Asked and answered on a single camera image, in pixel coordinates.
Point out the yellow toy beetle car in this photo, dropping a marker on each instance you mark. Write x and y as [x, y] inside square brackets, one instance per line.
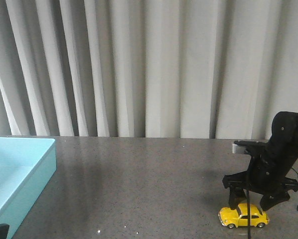
[239, 216]

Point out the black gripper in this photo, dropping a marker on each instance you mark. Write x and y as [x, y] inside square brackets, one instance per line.
[270, 162]

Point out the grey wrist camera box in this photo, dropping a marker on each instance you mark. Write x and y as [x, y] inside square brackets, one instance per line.
[240, 147]

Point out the grey pleated curtain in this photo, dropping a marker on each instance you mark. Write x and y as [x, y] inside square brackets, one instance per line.
[147, 68]

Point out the light blue storage box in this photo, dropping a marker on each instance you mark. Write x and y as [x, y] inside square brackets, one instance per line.
[26, 166]

